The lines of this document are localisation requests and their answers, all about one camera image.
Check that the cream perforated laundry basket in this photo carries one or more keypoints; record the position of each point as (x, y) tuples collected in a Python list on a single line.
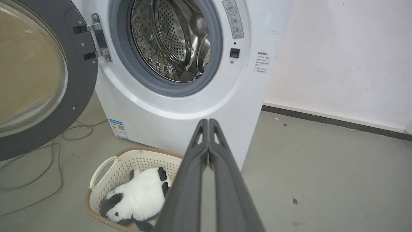
[(128, 164)]

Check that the grey warning label sticker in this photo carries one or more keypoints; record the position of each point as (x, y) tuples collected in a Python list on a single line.
[(233, 17)]

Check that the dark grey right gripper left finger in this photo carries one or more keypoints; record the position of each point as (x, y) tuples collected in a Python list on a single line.
[(183, 193)]

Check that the grey round washer door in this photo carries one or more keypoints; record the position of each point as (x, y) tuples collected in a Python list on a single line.
[(38, 74)]

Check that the metal door hinge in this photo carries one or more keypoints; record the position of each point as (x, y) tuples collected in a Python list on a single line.
[(98, 37)]

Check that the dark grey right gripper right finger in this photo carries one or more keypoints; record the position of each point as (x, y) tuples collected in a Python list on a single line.
[(231, 193)]

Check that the stainless steel washer drum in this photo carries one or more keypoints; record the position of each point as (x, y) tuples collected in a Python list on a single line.
[(170, 38)]

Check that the black and white panda plush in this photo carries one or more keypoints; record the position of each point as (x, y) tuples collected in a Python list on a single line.
[(138, 196)]

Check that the white front-load washing machine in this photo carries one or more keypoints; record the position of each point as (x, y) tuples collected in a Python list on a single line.
[(180, 106)]

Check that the black wall baseboard strip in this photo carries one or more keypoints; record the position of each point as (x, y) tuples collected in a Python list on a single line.
[(334, 122)]

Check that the blue energy label sticker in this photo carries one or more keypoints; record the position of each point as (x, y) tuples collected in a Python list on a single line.
[(118, 129)]

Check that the black door latch socket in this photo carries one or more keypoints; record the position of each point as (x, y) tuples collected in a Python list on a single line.
[(234, 53)]

